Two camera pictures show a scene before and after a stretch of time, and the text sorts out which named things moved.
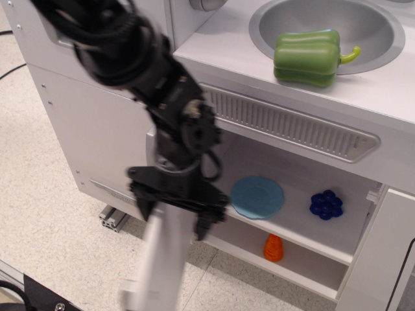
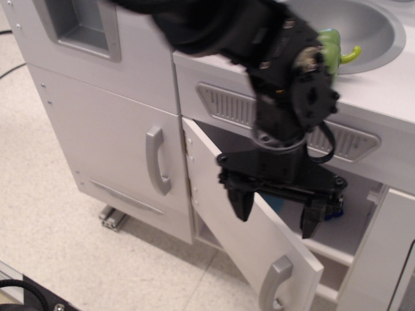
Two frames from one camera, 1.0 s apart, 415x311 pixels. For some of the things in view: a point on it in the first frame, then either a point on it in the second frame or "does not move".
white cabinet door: x=165 y=260 → x=242 y=251
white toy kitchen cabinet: x=320 y=180 does not move
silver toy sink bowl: x=376 y=26 does not move
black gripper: x=181 y=188 → x=288 y=172
